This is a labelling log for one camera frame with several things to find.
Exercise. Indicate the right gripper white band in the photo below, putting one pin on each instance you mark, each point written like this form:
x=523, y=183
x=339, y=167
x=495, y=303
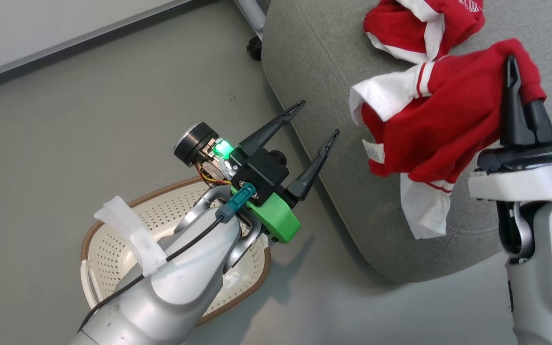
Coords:
x=520, y=182

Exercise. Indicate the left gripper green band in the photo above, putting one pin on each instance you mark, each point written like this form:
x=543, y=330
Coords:
x=276, y=218

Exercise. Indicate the red white-trimmed garment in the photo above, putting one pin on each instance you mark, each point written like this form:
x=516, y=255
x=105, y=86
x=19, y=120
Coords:
x=448, y=120

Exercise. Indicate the red printed jersey garment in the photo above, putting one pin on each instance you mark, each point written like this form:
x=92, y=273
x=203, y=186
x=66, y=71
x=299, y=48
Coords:
x=400, y=28

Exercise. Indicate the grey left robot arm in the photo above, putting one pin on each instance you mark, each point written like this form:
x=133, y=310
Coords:
x=180, y=292

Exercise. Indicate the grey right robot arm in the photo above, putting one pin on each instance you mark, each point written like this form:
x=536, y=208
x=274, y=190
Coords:
x=549, y=273

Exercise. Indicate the perforated laundry basket brown rim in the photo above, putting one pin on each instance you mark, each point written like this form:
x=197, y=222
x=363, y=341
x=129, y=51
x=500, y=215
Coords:
x=113, y=258

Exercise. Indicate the grey fabric sofa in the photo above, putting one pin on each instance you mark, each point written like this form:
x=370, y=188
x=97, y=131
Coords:
x=333, y=72

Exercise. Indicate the white tape strip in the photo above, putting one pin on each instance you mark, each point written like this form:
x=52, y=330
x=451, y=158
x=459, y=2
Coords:
x=134, y=235

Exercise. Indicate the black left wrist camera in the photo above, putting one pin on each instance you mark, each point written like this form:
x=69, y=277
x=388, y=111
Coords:
x=262, y=175

